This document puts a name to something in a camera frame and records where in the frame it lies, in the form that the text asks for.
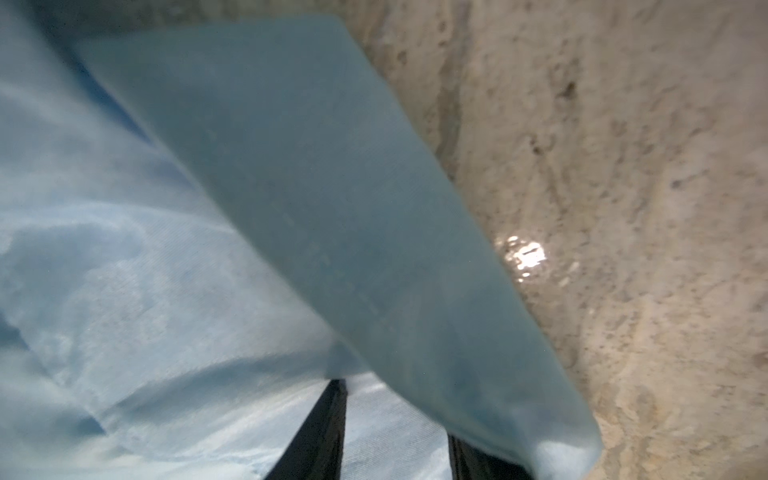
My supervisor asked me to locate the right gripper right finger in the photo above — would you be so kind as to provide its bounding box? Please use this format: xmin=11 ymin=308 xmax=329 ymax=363
xmin=448 ymin=435 xmax=532 ymax=480

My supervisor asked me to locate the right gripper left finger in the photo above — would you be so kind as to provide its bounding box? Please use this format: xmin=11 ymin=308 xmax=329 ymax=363
xmin=266 ymin=380 xmax=348 ymax=480

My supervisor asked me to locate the light blue long sleeve shirt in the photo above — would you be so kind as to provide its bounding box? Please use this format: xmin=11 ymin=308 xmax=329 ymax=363
xmin=1 ymin=1 xmax=603 ymax=479

